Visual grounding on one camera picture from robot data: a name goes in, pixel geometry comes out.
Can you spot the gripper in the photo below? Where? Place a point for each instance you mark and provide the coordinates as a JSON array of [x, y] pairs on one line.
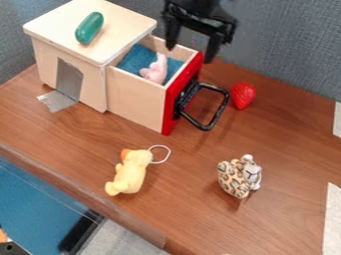
[[200, 16]]

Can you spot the drawer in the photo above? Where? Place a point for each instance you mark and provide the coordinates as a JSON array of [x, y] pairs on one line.
[[146, 99]]

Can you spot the pink plush toy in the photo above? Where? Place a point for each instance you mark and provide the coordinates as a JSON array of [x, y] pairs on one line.
[[156, 70]]

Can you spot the blue cloth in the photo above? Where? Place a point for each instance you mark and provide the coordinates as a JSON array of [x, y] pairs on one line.
[[136, 59]]

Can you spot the red toy strawberry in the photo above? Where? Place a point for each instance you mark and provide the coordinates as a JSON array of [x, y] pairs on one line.
[[243, 94]]

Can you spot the green toy capsule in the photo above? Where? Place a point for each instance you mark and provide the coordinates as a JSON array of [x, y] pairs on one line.
[[89, 28]]

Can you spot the cabinet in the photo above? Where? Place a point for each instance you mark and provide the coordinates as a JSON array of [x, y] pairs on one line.
[[84, 43]]

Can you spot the spotted plush leopard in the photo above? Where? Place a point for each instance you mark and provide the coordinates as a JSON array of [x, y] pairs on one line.
[[240, 176]]

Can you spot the yellow plush duck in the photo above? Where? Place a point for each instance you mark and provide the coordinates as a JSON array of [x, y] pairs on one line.
[[129, 172]]

